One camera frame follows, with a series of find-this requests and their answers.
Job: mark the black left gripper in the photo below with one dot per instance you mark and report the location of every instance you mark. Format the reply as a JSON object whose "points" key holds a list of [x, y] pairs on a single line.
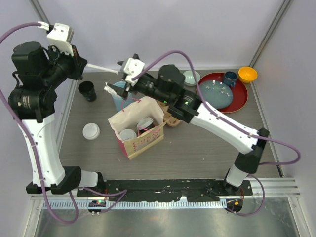
{"points": [[78, 62]]}

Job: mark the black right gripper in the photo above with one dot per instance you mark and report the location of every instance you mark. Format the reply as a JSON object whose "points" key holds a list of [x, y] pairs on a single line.
{"points": [[122, 92]]}

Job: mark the pink kraft paper bag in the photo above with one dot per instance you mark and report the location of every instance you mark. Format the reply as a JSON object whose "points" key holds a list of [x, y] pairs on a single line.
{"points": [[129, 117]]}

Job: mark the single white cup lid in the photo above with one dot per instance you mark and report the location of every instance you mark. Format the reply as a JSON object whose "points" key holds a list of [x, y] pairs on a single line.
{"points": [[127, 134]]}

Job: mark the black paper coffee cup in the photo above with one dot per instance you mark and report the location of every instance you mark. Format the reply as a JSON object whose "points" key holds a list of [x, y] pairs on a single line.
{"points": [[145, 126]]}

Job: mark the brown cardboard cup carrier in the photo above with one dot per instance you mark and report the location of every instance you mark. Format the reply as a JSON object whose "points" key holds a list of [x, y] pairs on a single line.
{"points": [[167, 117]]}

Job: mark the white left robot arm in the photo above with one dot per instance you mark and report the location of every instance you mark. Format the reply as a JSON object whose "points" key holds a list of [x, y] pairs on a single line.
{"points": [[41, 71]]}

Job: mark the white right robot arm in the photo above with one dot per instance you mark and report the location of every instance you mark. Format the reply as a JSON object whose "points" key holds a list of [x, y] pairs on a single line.
{"points": [[188, 106]]}

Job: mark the light blue straw cup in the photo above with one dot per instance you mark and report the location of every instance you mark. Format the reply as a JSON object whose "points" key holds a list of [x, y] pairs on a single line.
{"points": [[118, 101]]}

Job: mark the mint green ceramic bowl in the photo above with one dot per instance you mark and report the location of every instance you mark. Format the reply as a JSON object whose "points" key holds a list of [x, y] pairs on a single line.
{"points": [[189, 78]]}

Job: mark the dark blue ceramic plate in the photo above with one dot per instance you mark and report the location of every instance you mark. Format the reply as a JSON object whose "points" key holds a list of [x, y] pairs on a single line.
{"points": [[216, 93]]}

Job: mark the dark blue ceramic mug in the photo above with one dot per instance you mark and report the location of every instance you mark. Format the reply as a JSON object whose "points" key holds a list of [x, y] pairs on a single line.
{"points": [[230, 79]]}

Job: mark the red round tray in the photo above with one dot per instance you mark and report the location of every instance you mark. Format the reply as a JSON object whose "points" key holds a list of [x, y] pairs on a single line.
{"points": [[240, 92]]}

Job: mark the orange bowl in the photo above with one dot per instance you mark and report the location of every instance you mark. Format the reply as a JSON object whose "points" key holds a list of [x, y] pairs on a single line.
{"points": [[247, 74]]}

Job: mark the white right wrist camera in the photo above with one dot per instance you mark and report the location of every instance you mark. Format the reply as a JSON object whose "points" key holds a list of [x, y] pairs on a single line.
{"points": [[130, 68]]}

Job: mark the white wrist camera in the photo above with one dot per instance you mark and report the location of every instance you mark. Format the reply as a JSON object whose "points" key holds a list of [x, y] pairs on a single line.
{"points": [[130, 68], [60, 36]]}

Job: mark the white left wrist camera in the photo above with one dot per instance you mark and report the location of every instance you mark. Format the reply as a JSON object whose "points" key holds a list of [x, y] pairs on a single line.
{"points": [[60, 36]]}

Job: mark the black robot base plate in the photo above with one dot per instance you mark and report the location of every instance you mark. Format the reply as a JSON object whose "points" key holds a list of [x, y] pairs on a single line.
{"points": [[168, 190]]}

